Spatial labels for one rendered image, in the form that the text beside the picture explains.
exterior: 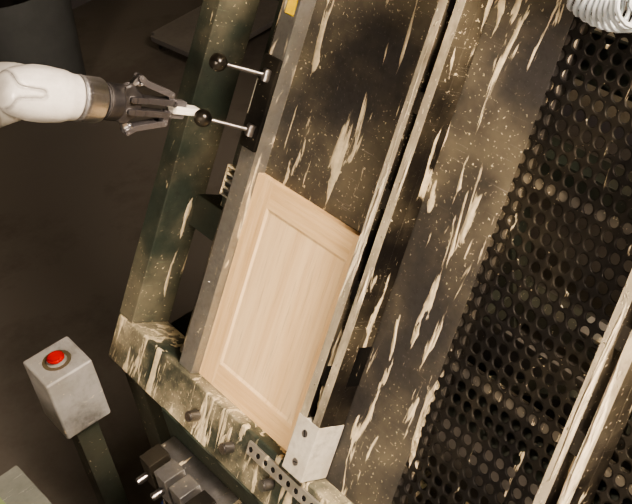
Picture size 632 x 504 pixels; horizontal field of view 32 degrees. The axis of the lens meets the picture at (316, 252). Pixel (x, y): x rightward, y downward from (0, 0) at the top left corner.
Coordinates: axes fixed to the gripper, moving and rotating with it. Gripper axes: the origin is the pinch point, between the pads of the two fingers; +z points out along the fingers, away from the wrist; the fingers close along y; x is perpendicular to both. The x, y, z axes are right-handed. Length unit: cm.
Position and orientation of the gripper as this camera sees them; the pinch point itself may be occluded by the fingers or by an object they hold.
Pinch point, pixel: (183, 109)
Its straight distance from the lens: 231.9
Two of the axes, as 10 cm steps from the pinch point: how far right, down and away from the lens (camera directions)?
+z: 7.2, 0.0, 6.9
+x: 6.3, 4.2, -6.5
